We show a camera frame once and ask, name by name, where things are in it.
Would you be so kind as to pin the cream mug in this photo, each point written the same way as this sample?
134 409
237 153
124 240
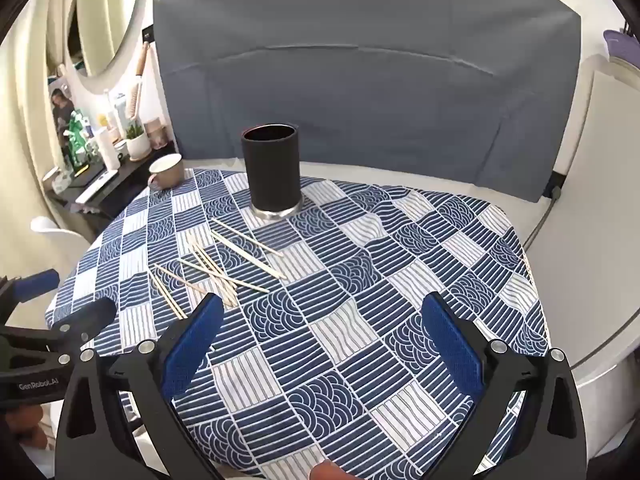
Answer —
167 172

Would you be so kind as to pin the white cabinet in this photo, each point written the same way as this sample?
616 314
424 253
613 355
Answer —
610 135

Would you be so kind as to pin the person's right hand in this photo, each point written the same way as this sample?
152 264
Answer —
327 472

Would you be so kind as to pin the green bottle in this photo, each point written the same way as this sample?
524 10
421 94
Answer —
75 135

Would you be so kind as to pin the white bottle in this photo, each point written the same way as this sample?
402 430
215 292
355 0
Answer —
107 152

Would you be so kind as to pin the black side table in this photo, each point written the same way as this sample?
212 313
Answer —
125 180

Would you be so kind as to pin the small plant in white pot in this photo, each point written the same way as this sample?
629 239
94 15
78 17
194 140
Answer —
137 147

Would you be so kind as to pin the white bed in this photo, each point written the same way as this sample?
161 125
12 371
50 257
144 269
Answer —
575 260

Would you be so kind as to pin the blue white patterned tablecloth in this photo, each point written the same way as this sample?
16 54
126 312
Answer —
350 285

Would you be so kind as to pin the white remote control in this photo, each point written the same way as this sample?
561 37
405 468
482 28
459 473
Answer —
95 187

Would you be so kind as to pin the black cylindrical chopstick holder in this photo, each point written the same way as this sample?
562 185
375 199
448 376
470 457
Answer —
272 170

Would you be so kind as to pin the wall poster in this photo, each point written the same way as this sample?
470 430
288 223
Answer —
60 102

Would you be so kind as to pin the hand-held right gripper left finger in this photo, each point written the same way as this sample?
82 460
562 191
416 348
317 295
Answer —
192 350

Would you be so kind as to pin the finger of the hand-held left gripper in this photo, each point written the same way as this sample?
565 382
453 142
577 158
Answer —
35 282
90 317

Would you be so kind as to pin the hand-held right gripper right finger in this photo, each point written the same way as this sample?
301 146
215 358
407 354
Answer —
452 350

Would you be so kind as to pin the white chair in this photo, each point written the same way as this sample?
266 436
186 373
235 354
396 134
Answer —
55 227

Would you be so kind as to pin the grey upholstered headboard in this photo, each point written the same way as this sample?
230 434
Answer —
365 85

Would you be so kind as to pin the bunch of wooden chopsticks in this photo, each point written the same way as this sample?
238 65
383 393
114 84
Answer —
248 255

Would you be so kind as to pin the purple object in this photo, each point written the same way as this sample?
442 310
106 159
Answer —
620 40

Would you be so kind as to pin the person's left hand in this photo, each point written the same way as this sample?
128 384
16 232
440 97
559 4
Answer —
25 425

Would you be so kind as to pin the round wall mirror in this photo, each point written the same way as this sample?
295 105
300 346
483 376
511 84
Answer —
107 15

